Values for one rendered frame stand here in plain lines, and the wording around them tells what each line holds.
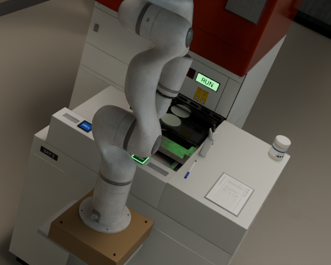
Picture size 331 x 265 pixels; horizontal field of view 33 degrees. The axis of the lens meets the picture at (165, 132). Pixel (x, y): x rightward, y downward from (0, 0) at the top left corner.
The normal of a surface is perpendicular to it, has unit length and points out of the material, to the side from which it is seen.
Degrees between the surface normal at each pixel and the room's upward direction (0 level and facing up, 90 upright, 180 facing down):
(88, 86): 90
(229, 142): 0
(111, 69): 90
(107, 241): 4
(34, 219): 90
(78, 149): 90
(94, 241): 4
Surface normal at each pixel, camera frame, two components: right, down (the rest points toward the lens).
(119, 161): 0.48, -0.44
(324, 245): 0.30, -0.78
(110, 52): -0.44, 0.40
